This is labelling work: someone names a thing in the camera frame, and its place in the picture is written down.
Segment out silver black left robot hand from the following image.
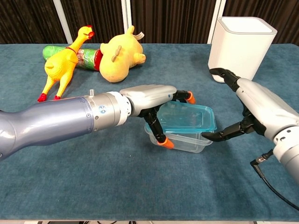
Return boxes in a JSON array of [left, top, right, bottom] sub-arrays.
[[119, 84, 198, 149]]

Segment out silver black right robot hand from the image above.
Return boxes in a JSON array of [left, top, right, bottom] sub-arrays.
[[201, 67, 299, 143]]

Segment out teal container lid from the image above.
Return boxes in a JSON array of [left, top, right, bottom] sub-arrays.
[[157, 100, 217, 135]]

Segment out clear plastic food container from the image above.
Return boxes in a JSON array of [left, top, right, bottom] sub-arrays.
[[144, 122, 213, 154]]

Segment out yellow plush animal toy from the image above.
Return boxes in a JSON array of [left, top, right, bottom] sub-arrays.
[[99, 25, 147, 84]]

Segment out white square trash bin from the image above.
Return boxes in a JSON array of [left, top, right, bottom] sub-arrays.
[[207, 16, 278, 84]]

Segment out green chips can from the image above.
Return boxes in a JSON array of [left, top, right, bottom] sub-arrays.
[[42, 45, 103, 72]]

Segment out dark slatted partition screen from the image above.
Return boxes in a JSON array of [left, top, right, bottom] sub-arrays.
[[0, 0, 299, 45]]

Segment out teal velvet table cloth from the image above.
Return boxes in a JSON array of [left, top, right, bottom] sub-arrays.
[[0, 43, 299, 221]]

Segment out yellow rubber chicken toy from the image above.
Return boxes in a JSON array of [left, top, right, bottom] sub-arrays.
[[36, 25, 96, 103]]

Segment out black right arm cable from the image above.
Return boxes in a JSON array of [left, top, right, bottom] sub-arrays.
[[250, 149, 299, 214]]

